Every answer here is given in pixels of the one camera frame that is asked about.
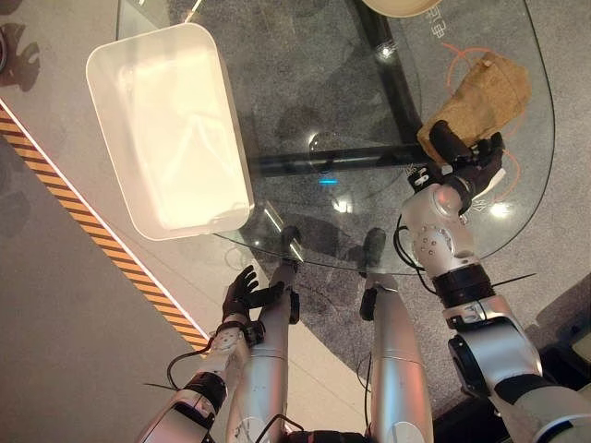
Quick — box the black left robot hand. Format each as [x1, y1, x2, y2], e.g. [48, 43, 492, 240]
[221, 264, 286, 325]

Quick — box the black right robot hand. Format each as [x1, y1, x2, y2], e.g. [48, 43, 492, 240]
[429, 119, 508, 211]

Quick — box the brown cloth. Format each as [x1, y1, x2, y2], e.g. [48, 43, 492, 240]
[416, 51, 533, 163]

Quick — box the white plastic basket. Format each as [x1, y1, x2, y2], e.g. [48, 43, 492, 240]
[85, 22, 256, 242]

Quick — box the silver left robot leg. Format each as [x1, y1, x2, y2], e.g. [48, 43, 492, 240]
[224, 225, 304, 443]

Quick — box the silver robot leg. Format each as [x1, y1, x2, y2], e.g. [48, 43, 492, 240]
[357, 228, 435, 443]
[224, 225, 304, 443]

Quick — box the yellow black hazard tape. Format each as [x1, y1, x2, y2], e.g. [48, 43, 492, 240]
[0, 103, 210, 353]

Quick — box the silver right robot leg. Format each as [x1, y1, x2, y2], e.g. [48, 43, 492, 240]
[357, 228, 435, 443]

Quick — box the grey speckled rug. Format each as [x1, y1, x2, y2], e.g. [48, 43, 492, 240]
[117, 0, 591, 416]

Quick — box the beige round bowl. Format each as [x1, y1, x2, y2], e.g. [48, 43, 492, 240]
[359, 0, 442, 18]

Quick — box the black box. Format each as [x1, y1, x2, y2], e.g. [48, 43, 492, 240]
[521, 294, 591, 398]

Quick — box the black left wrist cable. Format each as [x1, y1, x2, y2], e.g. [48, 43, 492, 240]
[165, 346, 210, 394]

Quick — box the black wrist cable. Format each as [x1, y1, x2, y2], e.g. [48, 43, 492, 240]
[165, 346, 210, 394]
[393, 215, 440, 296]

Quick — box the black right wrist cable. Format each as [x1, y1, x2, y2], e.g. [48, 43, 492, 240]
[393, 215, 440, 296]

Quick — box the black table frame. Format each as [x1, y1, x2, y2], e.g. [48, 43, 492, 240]
[248, 0, 433, 179]

